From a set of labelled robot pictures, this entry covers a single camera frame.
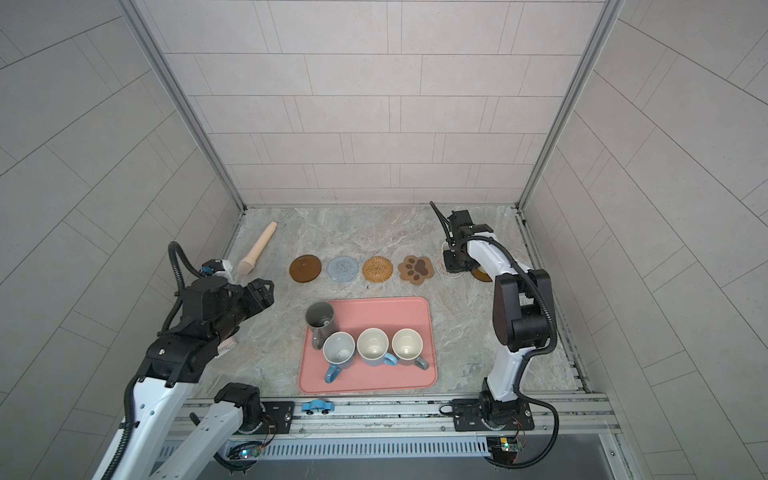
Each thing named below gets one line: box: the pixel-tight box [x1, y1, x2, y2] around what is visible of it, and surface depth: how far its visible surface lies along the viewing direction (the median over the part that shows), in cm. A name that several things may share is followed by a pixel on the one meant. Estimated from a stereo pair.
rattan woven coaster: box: [362, 256, 393, 284], surface depth 101 cm
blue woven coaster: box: [326, 256, 359, 283], surface depth 101 cm
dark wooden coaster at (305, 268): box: [289, 254, 322, 283], surface depth 101 cm
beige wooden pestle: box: [238, 222, 277, 275], surface depth 104 cm
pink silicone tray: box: [298, 297, 438, 394], surface depth 81 cm
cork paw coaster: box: [398, 255, 434, 285], surface depth 101 cm
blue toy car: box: [301, 400, 335, 415], surface depth 73 cm
